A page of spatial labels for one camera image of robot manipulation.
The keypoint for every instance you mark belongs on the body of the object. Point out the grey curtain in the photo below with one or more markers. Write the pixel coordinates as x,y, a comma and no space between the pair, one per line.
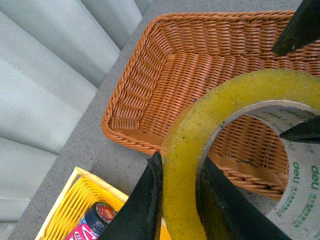
54,55

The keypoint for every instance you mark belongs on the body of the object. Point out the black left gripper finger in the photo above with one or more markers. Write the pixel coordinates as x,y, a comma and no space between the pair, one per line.
140,217
303,29
225,213
304,132

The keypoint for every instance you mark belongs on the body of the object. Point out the yellow woven basket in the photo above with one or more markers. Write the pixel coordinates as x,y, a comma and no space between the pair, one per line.
81,191

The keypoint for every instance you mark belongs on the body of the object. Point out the yellow tape roll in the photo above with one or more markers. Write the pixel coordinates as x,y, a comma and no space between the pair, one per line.
280,99

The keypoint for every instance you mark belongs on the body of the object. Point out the brown wicker basket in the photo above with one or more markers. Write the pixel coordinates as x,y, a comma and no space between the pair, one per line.
182,56

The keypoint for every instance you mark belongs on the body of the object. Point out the small red drink can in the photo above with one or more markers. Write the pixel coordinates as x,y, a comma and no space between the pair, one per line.
94,221

